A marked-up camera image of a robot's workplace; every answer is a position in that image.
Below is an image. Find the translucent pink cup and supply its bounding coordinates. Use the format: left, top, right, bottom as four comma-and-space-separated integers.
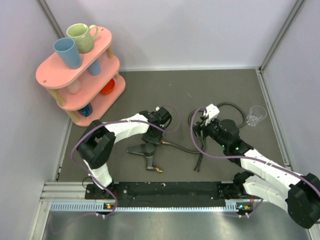
66, 79, 82, 95

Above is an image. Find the black rubber hose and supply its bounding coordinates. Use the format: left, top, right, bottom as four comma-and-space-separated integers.
163, 101, 247, 173

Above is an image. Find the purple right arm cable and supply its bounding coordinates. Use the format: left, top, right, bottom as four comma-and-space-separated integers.
190, 106, 320, 198

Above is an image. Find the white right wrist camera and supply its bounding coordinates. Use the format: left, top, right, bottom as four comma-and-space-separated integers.
202, 103, 220, 126

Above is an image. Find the black fitting with brass connectors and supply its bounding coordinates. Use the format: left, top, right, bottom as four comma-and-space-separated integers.
127, 142, 163, 173

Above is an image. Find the orange bowl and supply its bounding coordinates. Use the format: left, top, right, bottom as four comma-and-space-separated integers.
100, 78, 116, 95

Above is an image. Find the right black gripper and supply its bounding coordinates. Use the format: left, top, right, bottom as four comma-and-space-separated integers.
190, 116, 229, 149

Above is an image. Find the clear plastic cup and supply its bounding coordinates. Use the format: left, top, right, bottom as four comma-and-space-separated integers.
246, 105, 268, 127

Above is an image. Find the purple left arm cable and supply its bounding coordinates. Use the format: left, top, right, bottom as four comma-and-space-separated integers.
70, 104, 181, 218

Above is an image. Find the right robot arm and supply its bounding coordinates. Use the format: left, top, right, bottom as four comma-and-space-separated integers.
191, 118, 320, 229

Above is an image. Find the grey slotted cable duct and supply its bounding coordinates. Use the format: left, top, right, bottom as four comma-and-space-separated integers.
49, 200, 239, 213

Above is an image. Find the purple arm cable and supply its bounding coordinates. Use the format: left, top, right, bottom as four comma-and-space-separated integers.
190, 106, 320, 198
70, 104, 181, 218

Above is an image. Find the green ceramic mug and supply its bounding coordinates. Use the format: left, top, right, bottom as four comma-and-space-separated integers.
66, 23, 99, 54

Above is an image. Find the small blue cup middle shelf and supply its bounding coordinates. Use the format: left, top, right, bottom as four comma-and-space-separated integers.
87, 58, 101, 76

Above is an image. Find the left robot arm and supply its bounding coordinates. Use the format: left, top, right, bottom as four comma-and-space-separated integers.
77, 107, 172, 199

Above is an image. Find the pink three-tier shelf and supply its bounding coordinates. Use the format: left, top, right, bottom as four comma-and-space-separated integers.
35, 26, 126, 127

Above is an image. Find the dark blue cup bottom shelf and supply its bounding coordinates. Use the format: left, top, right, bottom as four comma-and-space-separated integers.
78, 103, 93, 117

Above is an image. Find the blue plastic tumbler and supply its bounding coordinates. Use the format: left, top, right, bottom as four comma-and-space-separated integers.
53, 37, 82, 69

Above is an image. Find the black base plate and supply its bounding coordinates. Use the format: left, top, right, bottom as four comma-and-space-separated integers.
84, 181, 251, 208

